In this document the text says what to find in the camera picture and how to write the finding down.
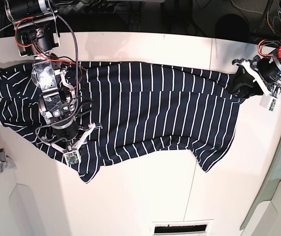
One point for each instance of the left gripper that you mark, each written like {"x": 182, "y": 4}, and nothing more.
{"x": 259, "y": 76}

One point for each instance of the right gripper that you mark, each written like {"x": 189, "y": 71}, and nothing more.
{"x": 68, "y": 138}

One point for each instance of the navy white striped t-shirt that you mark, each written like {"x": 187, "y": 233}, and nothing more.
{"x": 148, "y": 107}

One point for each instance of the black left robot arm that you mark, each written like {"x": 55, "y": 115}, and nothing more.
{"x": 266, "y": 46}

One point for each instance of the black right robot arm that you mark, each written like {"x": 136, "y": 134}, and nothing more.
{"x": 36, "y": 35}

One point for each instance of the white bin left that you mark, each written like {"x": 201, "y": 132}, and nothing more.
{"x": 19, "y": 213}

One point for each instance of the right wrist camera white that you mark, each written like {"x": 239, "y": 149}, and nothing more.
{"x": 72, "y": 157}

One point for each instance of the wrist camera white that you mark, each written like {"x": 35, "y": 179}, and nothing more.
{"x": 72, "y": 157}
{"x": 268, "y": 102}

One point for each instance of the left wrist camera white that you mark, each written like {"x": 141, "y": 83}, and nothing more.
{"x": 268, "y": 102}

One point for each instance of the white cables background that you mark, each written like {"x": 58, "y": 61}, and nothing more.
{"x": 248, "y": 6}

